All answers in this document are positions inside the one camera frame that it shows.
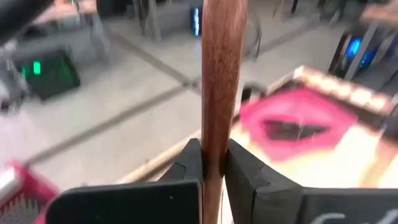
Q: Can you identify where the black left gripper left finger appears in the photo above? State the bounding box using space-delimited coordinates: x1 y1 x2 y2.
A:
45 138 204 224

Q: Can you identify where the light wooden table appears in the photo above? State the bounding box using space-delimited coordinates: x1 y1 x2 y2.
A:
241 79 398 141

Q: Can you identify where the computer with blue lights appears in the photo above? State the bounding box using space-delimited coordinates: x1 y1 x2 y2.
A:
328 29 388 80

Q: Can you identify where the dark wooden spoon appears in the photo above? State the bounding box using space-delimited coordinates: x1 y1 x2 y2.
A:
200 0 250 224

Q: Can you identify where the pink plastic bin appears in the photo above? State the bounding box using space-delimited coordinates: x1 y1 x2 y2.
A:
238 87 359 163

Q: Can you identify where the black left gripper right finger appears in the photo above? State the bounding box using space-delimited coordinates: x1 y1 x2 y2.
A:
224 138 398 224

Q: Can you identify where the red metal box grater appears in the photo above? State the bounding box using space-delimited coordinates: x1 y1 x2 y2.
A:
0 159 60 224

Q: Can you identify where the black box with green light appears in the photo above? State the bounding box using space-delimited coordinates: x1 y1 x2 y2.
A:
13 49 81 101

